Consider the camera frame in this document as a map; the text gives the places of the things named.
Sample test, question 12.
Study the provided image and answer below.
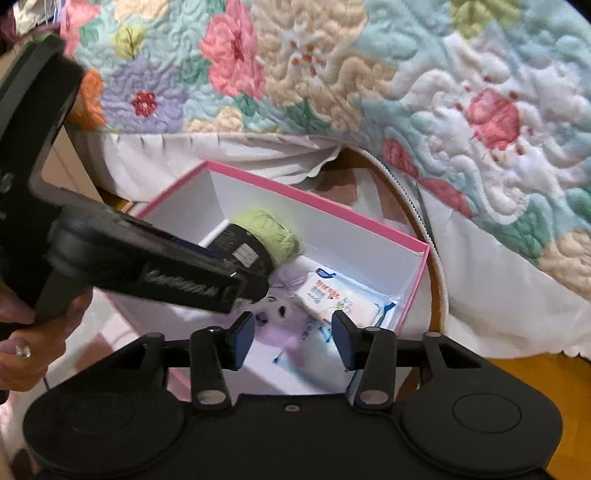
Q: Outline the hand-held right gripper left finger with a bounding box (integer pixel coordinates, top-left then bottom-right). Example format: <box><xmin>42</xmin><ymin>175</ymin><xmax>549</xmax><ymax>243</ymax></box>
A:
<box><xmin>115</xmin><ymin>312</ymin><xmax>256</xmax><ymax>411</ymax></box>

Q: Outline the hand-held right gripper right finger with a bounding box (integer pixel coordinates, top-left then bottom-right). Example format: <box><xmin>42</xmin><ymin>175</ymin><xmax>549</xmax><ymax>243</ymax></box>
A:
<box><xmin>331</xmin><ymin>311</ymin><xmax>485</xmax><ymax>409</ymax></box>

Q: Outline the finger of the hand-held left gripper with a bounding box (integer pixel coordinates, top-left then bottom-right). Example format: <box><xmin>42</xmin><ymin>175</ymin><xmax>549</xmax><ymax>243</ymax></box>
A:
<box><xmin>92</xmin><ymin>240</ymin><xmax>271</xmax><ymax>315</ymax></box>
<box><xmin>117</xmin><ymin>216</ymin><xmax>218</xmax><ymax>261</ymax></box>

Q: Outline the purple plush toy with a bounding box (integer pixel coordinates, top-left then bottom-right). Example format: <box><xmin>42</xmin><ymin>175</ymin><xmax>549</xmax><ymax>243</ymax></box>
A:
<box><xmin>252</xmin><ymin>270</ymin><xmax>324</xmax><ymax>365</ymax></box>

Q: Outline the small white tissue pack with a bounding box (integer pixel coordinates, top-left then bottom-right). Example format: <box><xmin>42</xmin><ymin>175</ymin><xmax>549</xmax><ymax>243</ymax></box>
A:
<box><xmin>293</xmin><ymin>268</ymin><xmax>384</xmax><ymax>324</ymax></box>

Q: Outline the green yarn skein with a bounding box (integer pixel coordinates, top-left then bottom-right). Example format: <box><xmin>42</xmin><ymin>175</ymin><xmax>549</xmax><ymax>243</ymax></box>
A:
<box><xmin>203</xmin><ymin>210</ymin><xmax>305</xmax><ymax>278</ymax></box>

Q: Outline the pink cardboard box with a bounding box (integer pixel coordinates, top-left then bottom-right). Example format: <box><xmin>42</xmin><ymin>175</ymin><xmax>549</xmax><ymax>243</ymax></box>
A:
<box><xmin>111</xmin><ymin>161</ymin><xmax>432</xmax><ymax>395</ymax></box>

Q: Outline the person's left hand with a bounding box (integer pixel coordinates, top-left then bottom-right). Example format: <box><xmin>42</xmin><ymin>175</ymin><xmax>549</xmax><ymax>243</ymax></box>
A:
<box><xmin>0</xmin><ymin>281</ymin><xmax>95</xmax><ymax>393</ymax></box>

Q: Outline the beige wooden cabinet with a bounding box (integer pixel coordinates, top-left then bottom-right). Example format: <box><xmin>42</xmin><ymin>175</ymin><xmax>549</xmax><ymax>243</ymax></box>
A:
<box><xmin>41</xmin><ymin>115</ymin><xmax>134</xmax><ymax>215</ymax></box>

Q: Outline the round checked rug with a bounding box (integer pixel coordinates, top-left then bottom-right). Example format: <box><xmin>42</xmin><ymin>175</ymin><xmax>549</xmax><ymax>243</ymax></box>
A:
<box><xmin>44</xmin><ymin>147</ymin><xmax>451</xmax><ymax>391</ymax></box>

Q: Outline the floral quilt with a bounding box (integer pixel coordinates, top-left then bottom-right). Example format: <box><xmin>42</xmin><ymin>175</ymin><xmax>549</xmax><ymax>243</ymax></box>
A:
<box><xmin>60</xmin><ymin>0</ymin><xmax>591</xmax><ymax>287</ymax></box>

